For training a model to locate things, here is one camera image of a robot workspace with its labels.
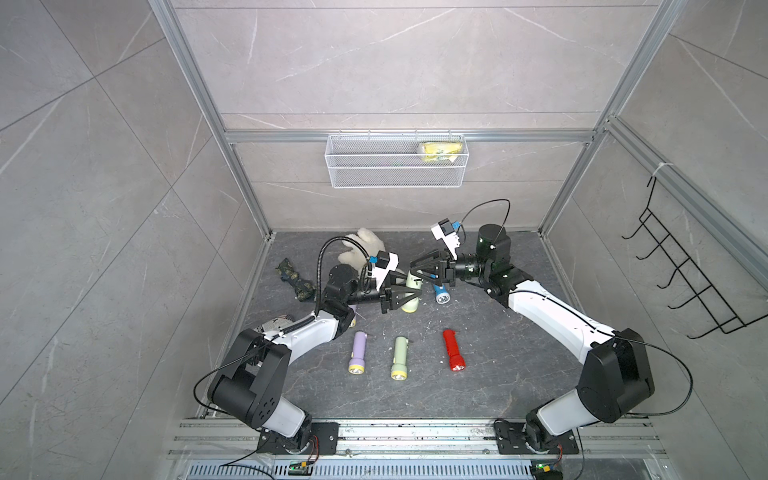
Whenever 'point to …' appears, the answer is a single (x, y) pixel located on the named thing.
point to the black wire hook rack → (687, 271)
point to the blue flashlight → (442, 296)
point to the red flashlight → (456, 360)
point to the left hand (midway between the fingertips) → (421, 286)
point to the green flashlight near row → (399, 370)
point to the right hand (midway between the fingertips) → (415, 271)
